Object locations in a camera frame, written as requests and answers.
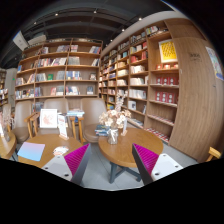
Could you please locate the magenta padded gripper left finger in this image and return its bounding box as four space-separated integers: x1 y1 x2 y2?
41 143 92 186

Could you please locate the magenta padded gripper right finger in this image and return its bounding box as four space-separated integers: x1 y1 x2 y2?
131 143 184 186

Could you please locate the light blue pink mouse pad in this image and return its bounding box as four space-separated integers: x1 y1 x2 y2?
18 142 45 161

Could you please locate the round wooden cafe table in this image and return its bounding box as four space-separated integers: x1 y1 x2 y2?
98 128 163 183

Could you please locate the left round wooden table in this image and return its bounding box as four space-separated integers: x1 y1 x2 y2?
18 134 82 168

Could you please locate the small card stand on table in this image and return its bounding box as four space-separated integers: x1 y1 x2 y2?
121 118 127 136

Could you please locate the stack of books on chair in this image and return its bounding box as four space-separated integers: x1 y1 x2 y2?
95 125 110 136

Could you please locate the standing menu card sign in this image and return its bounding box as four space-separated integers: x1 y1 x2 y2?
58 114 68 139

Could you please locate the stack of books on armrest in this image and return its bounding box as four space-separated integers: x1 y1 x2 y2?
67 109 85 117

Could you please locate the glass vase with dried flowers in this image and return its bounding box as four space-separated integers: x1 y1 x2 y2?
99 92 131 144

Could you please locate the white framed picture sign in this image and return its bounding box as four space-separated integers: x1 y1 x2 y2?
40 109 57 128

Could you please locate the beige upholstered armchair right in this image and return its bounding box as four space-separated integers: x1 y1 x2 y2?
81 98 106 143

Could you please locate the beige upholstered armchair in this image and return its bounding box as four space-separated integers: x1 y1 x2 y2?
12 100 32 143
27 97 77 140
81 98 106 143

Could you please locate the beige upholstered armchair middle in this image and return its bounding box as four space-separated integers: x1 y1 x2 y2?
27 97 77 140

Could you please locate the wooden chair armrest right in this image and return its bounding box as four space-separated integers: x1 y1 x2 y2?
207 147 221 162

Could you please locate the far left wooden table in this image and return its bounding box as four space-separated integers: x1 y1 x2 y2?
0 132 17 159

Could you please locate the beige upholstered armchair left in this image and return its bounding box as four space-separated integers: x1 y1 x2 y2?
12 100 32 143

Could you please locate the right wooden bookshelf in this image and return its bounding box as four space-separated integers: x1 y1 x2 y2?
98 20 181 145

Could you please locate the wooden bookshelf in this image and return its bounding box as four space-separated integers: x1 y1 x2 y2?
98 20 181 145
15 38 102 109

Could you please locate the back wooden bookshelf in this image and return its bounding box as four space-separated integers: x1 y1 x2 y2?
15 38 102 109

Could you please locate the yellow poster on shelf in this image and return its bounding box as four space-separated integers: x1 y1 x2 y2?
159 39 177 63

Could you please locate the white ceiling air conditioner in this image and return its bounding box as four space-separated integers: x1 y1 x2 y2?
13 31 28 50

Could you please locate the wall poster on wood panel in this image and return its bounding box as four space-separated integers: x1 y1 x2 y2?
206 46 224 81

